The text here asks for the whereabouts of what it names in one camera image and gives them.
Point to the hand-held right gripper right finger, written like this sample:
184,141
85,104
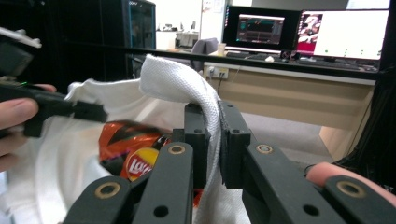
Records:
235,155

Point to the white computer mouse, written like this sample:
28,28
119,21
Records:
269,58

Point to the light wooden desk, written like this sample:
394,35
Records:
280,96

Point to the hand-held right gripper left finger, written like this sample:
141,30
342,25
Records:
196,155

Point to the black cabinet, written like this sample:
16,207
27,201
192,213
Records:
140,28

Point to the black keyboard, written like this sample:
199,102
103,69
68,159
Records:
246,56

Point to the white power outlet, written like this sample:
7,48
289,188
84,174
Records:
217,72

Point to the monitor with dark screen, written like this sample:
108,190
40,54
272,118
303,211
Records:
261,28

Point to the black metal bar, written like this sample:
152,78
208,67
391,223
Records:
280,65

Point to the grey office chair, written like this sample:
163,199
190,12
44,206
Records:
205,46

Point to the white canvas tote bag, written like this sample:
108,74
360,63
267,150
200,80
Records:
174,81

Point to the orange potato chips bag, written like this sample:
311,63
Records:
124,140

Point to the monitor with bright screen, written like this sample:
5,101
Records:
345,34

